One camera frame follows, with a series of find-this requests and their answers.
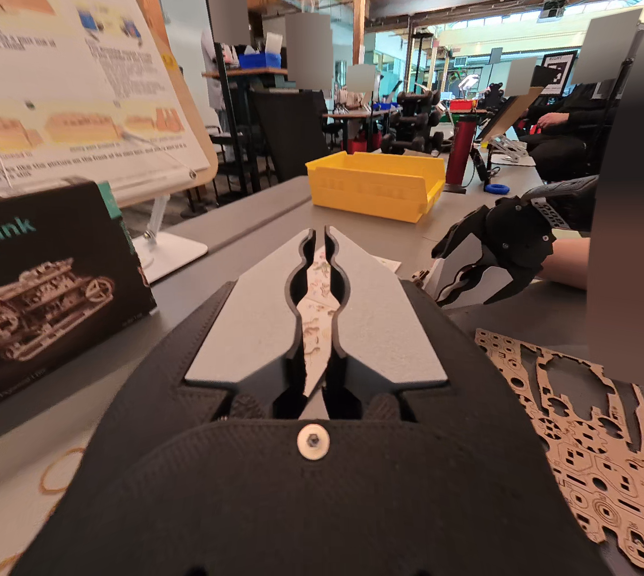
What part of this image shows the laser-cut wooden parts sheet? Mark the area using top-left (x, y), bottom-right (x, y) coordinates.
top-left (474, 328), bottom-right (644, 570)

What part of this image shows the yellow plastic bin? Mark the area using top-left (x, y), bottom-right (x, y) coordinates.
top-left (305, 150), bottom-right (447, 225)

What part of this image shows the black model kit box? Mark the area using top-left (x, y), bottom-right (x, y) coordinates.
top-left (0, 179), bottom-right (158, 401)

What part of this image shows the person's right forearm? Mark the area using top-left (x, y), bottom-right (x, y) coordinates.
top-left (535, 236), bottom-right (592, 291)

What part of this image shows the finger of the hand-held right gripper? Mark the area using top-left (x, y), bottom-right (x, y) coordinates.
top-left (425, 233), bottom-right (486, 298)
top-left (439, 266), bottom-right (520, 310)

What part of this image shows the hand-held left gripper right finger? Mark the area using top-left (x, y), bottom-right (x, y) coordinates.
top-left (323, 226), bottom-right (448, 391)

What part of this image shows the printed instruction page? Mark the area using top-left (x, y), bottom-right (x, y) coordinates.
top-left (0, 0), bottom-right (210, 195)

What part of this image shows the black dumbbell rack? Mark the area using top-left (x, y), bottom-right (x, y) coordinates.
top-left (380, 90), bottom-right (446, 155)

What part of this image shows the tilted board on folding stand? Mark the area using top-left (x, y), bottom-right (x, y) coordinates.
top-left (474, 87), bottom-right (545, 167)

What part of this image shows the black mesh chair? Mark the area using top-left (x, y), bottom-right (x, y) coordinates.
top-left (249, 90), bottom-right (331, 183)

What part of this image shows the red cylinder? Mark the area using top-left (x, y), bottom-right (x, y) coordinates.
top-left (445, 115), bottom-right (478, 194)

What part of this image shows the tan rubber band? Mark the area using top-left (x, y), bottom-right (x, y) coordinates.
top-left (39, 447), bottom-right (87, 495)

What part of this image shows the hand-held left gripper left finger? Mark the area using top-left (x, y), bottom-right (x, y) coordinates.
top-left (184, 228), bottom-right (317, 390)

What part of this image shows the blue plastic bin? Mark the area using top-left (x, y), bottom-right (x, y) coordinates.
top-left (237, 52), bottom-right (282, 69)

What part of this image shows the folded paper instruction leaflet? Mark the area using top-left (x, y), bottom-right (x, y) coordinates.
top-left (298, 246), bottom-right (403, 398)

